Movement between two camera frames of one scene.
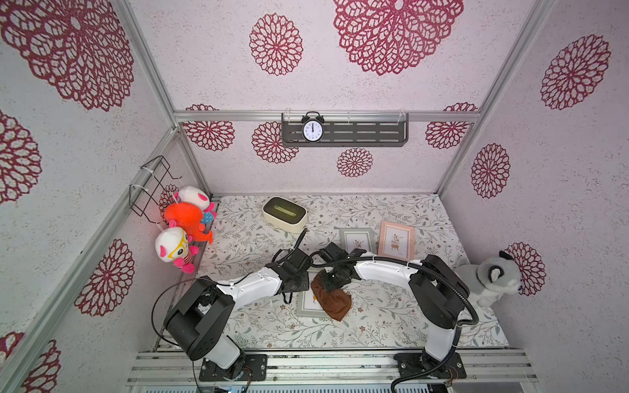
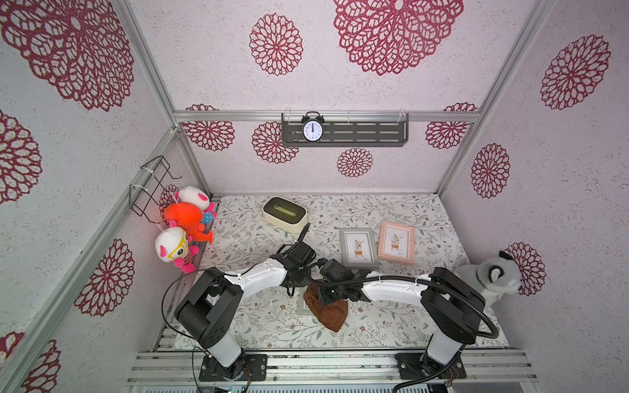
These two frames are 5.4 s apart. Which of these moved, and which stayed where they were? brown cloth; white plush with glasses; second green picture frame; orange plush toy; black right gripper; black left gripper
Moved: black right gripper; brown cloth
Stayed: second green picture frame; black left gripper; orange plush toy; white plush with glasses
